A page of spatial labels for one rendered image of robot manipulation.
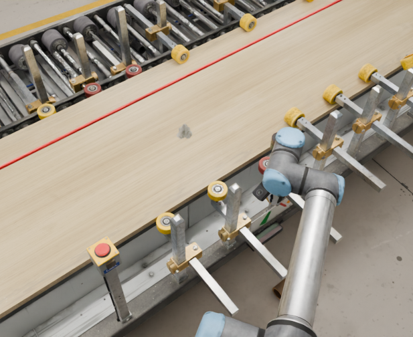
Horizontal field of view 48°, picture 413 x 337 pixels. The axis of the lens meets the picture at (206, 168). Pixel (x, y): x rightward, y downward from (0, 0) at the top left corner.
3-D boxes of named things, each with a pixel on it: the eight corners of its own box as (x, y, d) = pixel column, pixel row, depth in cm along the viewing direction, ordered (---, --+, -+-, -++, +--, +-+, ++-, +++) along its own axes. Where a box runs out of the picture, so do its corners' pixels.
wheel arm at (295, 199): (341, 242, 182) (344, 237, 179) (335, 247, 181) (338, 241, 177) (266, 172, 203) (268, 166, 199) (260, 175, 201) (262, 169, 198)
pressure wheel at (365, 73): (363, 82, 224) (370, 83, 230) (373, 68, 220) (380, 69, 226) (354, 76, 227) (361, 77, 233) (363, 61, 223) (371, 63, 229)
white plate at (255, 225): (292, 204, 207) (296, 192, 199) (249, 236, 197) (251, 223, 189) (292, 204, 207) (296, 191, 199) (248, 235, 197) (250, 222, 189)
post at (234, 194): (233, 251, 200) (242, 187, 162) (227, 256, 199) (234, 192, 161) (228, 246, 202) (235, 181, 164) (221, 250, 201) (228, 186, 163)
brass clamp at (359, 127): (379, 123, 208) (383, 115, 204) (360, 136, 203) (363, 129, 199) (369, 115, 211) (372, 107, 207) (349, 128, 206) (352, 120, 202)
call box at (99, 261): (122, 264, 139) (119, 252, 133) (102, 277, 137) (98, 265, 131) (110, 247, 143) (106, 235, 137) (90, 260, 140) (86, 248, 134)
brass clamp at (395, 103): (414, 99, 218) (418, 92, 214) (396, 112, 213) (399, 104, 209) (403, 93, 221) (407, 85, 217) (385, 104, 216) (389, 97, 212)
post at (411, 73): (383, 142, 237) (420, 69, 199) (379, 146, 236) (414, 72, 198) (378, 138, 239) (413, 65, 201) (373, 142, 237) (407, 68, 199)
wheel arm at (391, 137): (422, 160, 195) (426, 154, 192) (417, 164, 193) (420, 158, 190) (334, 93, 218) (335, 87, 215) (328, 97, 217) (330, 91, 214)
